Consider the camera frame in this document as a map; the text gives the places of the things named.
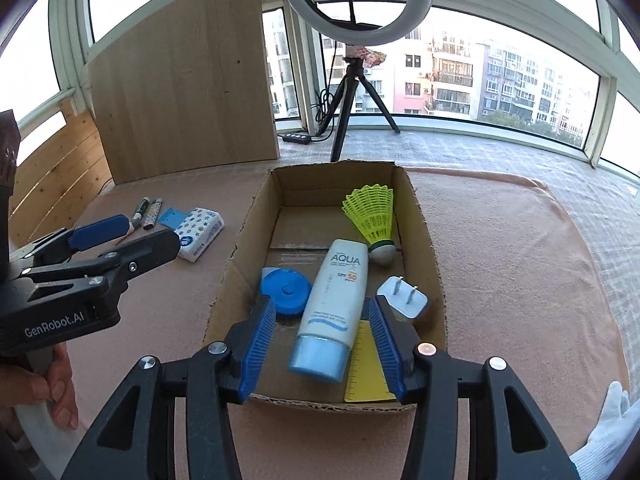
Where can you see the blue case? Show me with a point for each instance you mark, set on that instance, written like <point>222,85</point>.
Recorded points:
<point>170,218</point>

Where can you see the white patterned tissue pack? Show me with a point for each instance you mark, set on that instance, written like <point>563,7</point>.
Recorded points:
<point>200,230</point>

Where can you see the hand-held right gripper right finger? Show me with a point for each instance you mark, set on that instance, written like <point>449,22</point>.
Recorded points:
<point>387,350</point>

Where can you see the person's left hand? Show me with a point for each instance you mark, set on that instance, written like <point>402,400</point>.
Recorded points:
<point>57,390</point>

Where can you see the patterned lighter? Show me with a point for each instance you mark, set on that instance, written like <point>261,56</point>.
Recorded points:
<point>154,210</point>

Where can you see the wooden slat panel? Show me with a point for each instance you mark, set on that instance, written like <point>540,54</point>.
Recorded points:
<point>60,175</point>

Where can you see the wooden clothespin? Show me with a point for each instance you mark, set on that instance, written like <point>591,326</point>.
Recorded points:
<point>125,236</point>

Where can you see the yellow ruler card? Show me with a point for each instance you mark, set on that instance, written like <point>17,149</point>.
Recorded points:
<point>365,370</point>

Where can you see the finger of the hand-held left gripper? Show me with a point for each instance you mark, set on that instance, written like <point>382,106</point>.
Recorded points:
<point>100,232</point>
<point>150,250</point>

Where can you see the white sunscreen tube blue cap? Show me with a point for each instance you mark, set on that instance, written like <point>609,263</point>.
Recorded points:
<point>332,300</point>

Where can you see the cardboard box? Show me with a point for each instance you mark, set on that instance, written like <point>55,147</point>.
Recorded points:
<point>300,195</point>

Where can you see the round blue tape measure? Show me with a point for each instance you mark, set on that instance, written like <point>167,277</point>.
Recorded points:
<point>287,290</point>

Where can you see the light wooden board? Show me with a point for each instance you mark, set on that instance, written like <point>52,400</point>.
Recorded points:
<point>185,85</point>

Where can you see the white glove blue cuff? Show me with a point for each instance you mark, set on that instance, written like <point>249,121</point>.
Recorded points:
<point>605,430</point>

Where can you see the green lip balm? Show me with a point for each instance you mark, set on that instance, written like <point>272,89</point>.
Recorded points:
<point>141,208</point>

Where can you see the yellow shuttlecock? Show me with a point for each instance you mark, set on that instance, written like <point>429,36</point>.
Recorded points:
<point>372,210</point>

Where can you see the black power strip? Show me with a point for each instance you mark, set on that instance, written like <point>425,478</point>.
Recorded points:
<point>297,138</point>

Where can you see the white charger plug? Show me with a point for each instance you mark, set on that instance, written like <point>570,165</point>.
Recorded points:
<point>405,305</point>

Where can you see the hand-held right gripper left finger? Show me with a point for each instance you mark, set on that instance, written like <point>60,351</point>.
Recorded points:
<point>257,345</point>

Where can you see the black tripod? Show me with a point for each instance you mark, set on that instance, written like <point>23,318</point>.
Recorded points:
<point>356,67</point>

